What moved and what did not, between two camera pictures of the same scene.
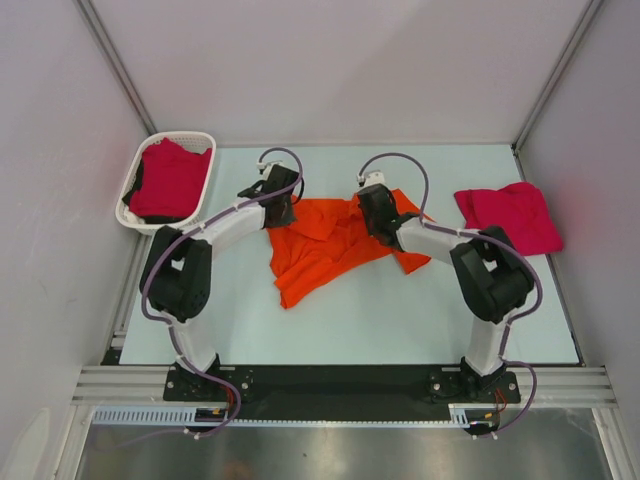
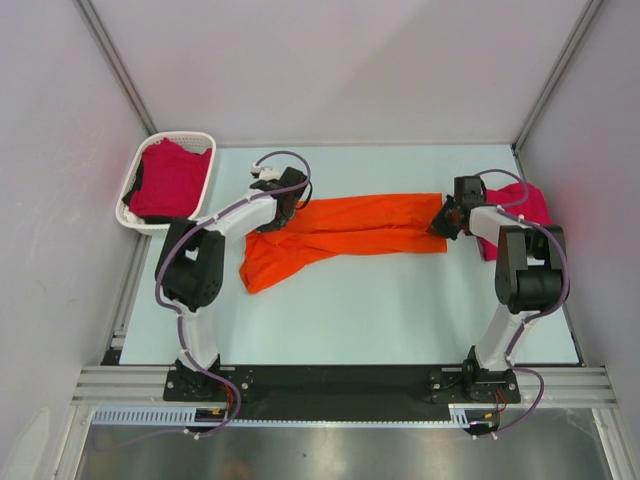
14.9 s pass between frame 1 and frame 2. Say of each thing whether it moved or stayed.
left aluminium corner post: stayed
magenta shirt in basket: stayed
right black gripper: moved
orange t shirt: moved
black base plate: stayed
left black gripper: stayed
